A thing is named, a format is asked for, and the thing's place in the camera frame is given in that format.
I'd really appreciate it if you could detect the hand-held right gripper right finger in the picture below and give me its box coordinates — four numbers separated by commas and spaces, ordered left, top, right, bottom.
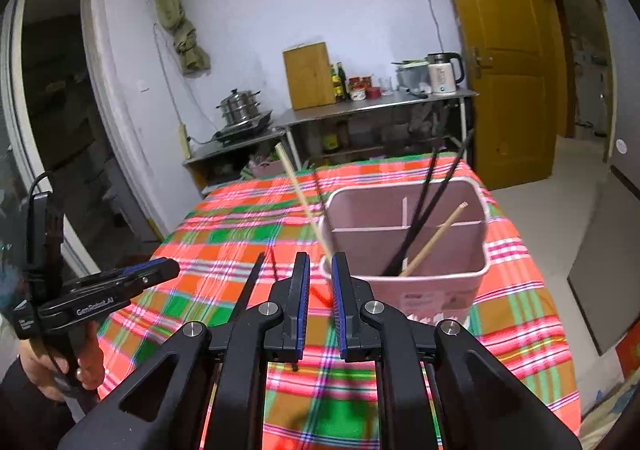
331, 252, 583, 450

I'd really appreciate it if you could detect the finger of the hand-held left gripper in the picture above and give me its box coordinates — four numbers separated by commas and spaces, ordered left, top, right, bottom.
120, 257, 181, 283
65, 269, 152, 299

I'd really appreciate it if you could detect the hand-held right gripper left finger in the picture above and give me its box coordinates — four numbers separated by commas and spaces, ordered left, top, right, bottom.
57, 252, 313, 450

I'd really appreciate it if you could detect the pink plastic utensil holder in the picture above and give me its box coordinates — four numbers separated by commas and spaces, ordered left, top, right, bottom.
320, 177, 491, 325

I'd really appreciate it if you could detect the light wooden chopstick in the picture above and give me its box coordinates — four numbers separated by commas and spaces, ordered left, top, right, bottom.
274, 143, 333, 265
398, 201, 469, 277

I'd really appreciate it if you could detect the person's left forearm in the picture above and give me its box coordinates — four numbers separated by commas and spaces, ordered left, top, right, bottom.
0, 357, 98, 450

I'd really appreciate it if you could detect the person's left hand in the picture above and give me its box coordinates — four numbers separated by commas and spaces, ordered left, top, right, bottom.
19, 320, 107, 402

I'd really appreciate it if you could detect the plaid tablecloth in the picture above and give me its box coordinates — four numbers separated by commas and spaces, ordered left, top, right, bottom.
97, 152, 583, 450

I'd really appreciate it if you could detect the low metal counter shelf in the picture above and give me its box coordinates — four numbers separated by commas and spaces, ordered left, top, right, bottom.
182, 127, 291, 195

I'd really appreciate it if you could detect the black cooktop stove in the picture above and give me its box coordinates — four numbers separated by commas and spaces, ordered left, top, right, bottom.
210, 112, 273, 143

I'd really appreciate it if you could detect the steel steamer pot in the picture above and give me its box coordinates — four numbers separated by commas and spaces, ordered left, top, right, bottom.
217, 90, 263, 125

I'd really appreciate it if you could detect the steel kitchen table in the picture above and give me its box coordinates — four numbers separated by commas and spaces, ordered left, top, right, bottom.
272, 87, 478, 171

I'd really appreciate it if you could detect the wooden cutting board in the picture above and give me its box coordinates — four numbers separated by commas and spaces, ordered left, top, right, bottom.
282, 42, 337, 110

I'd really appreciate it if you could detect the grey rice cooker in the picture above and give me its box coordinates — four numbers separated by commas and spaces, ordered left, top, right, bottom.
395, 60, 431, 93

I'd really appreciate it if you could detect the white electric kettle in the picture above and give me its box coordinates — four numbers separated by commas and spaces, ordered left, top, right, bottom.
426, 52, 466, 96

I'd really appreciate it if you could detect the red box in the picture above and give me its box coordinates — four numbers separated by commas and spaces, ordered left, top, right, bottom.
616, 330, 640, 378

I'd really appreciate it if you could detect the yellow wooden door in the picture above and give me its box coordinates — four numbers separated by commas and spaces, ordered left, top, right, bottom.
430, 0, 561, 191

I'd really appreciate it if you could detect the grey refrigerator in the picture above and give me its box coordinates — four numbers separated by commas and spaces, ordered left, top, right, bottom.
567, 0, 640, 357

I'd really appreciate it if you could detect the white arched door frame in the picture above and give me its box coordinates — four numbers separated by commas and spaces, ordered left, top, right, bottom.
0, 0, 168, 275

